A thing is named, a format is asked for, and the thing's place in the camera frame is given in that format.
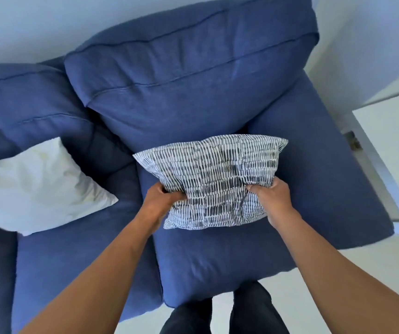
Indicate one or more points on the person's right thumb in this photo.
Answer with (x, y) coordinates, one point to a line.
(259, 188)

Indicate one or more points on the person's right hand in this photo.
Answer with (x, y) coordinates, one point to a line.
(276, 203)

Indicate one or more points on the person's left hand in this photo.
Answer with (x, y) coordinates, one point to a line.
(157, 206)

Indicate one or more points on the person's right forearm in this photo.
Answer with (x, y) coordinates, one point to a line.
(342, 281)

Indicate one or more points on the person's left thumb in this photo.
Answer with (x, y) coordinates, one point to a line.
(177, 197)

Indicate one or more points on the plain white pillow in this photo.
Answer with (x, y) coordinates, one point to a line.
(36, 191)

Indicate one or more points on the person's left forearm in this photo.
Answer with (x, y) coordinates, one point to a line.
(95, 288)

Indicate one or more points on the person's right leg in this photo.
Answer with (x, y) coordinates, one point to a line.
(255, 309)

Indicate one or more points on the metal door hinge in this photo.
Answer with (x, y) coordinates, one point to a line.
(353, 139)

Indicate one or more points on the person's left leg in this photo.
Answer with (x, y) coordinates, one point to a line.
(189, 318)

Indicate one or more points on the blue fabric sofa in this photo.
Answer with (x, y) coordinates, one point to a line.
(328, 170)

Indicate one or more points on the person's leg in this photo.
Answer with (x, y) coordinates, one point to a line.
(189, 318)
(255, 309)

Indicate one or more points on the white door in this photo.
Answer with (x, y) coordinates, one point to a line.
(390, 153)

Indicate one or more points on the large blue sofa back cushion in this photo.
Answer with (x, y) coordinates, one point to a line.
(185, 76)

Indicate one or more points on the blue white patterned pillow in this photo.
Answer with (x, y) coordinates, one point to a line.
(216, 170)

